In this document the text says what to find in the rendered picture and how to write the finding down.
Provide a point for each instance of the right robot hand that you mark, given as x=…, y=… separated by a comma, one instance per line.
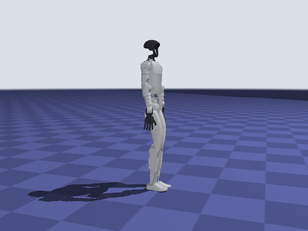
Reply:
x=149, y=120

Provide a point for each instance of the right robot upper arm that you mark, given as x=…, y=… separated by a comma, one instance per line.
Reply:
x=145, y=71

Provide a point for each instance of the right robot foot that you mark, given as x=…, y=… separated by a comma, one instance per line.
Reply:
x=156, y=187

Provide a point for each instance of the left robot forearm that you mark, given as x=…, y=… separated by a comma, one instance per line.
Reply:
x=161, y=100

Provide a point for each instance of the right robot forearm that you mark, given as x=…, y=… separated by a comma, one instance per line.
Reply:
x=147, y=97

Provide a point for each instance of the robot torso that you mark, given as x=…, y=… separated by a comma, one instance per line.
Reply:
x=155, y=81

